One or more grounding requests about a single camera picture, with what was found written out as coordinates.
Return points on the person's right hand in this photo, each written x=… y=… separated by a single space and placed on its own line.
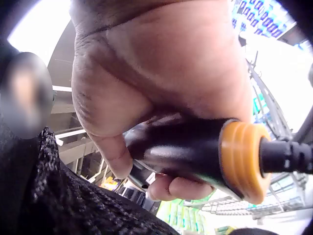
x=151 y=73

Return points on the full shop shelf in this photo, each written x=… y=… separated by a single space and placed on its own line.
x=262 y=22

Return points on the person's right fingers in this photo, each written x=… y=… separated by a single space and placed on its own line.
x=178 y=187

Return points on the person's right thumb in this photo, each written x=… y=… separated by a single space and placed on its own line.
x=115 y=154

